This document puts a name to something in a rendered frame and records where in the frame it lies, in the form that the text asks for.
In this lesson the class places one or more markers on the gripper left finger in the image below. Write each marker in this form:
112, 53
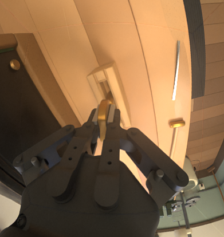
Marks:
77, 152

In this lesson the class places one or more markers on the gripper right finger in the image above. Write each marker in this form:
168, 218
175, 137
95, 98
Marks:
109, 171

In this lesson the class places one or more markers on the brass lever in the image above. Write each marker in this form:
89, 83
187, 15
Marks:
103, 114

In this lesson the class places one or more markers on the dark wooden clock case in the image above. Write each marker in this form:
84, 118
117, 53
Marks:
21, 106

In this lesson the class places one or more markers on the white cylinder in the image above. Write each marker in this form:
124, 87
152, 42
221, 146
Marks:
191, 171

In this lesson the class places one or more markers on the grey round disc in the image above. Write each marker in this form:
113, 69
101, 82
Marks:
192, 200

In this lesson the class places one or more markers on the round brass knob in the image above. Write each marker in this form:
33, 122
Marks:
14, 64

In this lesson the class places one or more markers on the wooden stick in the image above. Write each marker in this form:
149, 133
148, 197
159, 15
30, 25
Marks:
220, 190

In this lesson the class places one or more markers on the long silver rod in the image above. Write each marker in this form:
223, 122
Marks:
176, 76

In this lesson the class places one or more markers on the green strip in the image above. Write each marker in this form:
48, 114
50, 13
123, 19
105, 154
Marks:
2, 51

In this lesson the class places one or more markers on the dark grey ribbed panel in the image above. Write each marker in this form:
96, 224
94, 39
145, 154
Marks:
197, 47

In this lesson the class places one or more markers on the grey post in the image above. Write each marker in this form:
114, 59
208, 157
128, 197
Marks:
185, 211

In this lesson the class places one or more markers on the white wall socket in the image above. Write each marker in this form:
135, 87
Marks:
201, 186

